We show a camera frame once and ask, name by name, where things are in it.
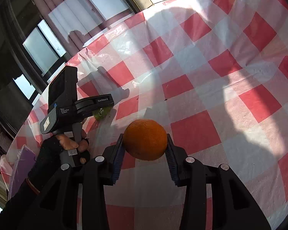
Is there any purple cardboard box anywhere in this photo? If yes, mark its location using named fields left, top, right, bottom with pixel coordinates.
left=8, top=145, right=37, bottom=200

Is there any pink curtain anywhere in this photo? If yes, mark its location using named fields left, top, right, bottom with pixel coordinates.
left=33, top=0, right=134, bottom=56

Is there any left gloved hand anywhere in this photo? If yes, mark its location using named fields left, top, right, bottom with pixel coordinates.
left=26, top=130, right=90, bottom=194

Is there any orange fruit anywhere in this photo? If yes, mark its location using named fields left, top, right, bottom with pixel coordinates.
left=123, top=119, right=167, bottom=161

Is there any red white checkered tablecloth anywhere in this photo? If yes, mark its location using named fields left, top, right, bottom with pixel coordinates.
left=0, top=0, right=288, bottom=230

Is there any green fruit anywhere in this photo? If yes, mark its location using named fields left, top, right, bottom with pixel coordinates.
left=93, top=106, right=112, bottom=121

